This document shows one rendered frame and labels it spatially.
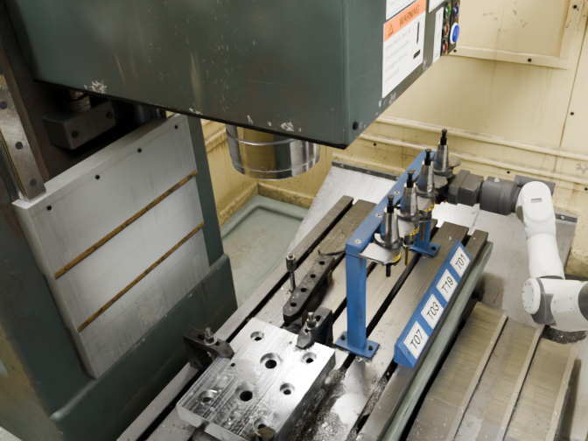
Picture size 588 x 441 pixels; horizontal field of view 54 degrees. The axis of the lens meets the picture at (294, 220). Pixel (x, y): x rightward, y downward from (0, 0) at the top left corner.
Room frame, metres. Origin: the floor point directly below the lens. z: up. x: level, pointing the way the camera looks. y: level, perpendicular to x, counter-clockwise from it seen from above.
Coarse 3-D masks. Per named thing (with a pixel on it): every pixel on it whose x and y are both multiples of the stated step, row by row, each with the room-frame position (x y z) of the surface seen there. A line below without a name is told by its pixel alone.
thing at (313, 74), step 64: (64, 0) 0.96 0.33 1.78; (128, 0) 0.88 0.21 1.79; (192, 0) 0.81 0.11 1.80; (256, 0) 0.76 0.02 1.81; (320, 0) 0.70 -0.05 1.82; (384, 0) 0.78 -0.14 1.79; (448, 0) 1.00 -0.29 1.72; (64, 64) 0.99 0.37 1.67; (128, 64) 0.90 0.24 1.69; (192, 64) 0.82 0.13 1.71; (256, 64) 0.76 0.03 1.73; (320, 64) 0.71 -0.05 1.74; (256, 128) 0.77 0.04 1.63; (320, 128) 0.71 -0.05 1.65
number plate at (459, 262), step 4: (460, 248) 1.28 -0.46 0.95; (456, 252) 1.26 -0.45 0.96; (460, 252) 1.27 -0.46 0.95; (456, 256) 1.25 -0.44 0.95; (460, 256) 1.26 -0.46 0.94; (464, 256) 1.27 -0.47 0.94; (452, 260) 1.23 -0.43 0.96; (456, 260) 1.24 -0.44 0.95; (460, 260) 1.25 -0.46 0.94; (464, 260) 1.26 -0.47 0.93; (468, 260) 1.26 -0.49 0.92; (452, 264) 1.22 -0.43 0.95; (456, 264) 1.23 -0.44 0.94; (460, 264) 1.24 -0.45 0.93; (464, 264) 1.24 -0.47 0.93; (456, 268) 1.22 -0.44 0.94; (460, 268) 1.23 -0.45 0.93; (464, 268) 1.23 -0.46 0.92; (460, 272) 1.21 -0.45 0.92; (460, 276) 1.20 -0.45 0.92
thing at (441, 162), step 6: (438, 144) 1.28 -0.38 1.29; (444, 144) 1.28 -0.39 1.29; (438, 150) 1.28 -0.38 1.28; (444, 150) 1.27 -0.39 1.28; (438, 156) 1.28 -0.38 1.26; (444, 156) 1.27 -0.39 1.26; (438, 162) 1.27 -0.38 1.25; (444, 162) 1.27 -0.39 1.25; (438, 168) 1.27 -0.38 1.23; (444, 168) 1.27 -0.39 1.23
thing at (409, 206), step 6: (414, 186) 1.10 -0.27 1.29; (402, 192) 1.10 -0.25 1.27; (408, 192) 1.09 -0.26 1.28; (414, 192) 1.09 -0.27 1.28; (402, 198) 1.10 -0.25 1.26; (408, 198) 1.09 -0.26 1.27; (414, 198) 1.09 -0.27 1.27; (402, 204) 1.10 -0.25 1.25; (408, 204) 1.09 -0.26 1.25; (414, 204) 1.09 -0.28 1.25; (402, 210) 1.09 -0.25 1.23; (408, 210) 1.09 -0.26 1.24; (414, 210) 1.09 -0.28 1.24
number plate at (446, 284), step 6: (444, 276) 1.17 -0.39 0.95; (450, 276) 1.18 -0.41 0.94; (438, 282) 1.15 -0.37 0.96; (444, 282) 1.16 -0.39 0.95; (450, 282) 1.17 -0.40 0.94; (438, 288) 1.13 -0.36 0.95; (444, 288) 1.14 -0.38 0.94; (450, 288) 1.15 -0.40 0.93; (444, 294) 1.12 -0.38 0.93; (450, 294) 1.13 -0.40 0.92
